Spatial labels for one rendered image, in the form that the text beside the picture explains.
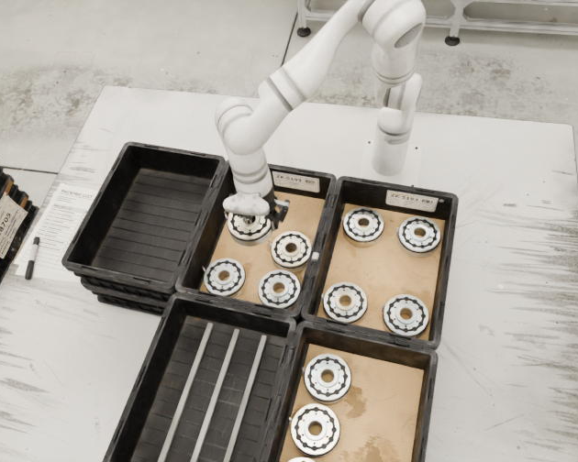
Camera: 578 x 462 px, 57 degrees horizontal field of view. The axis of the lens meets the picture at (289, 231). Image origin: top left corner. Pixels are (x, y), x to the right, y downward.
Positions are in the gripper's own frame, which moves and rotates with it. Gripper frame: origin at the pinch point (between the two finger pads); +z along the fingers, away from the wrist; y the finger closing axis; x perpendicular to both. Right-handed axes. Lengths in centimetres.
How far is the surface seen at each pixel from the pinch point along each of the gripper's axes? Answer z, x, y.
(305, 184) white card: 12.3, -20.7, -5.0
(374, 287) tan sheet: 18.3, 3.4, -26.0
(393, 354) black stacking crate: 13.4, 21.1, -31.7
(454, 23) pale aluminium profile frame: 86, -189, -50
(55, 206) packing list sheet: 30, -15, 75
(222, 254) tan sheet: 17.8, 0.0, 13.4
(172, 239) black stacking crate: 17.8, -2.4, 28.1
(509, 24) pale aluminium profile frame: 86, -189, -77
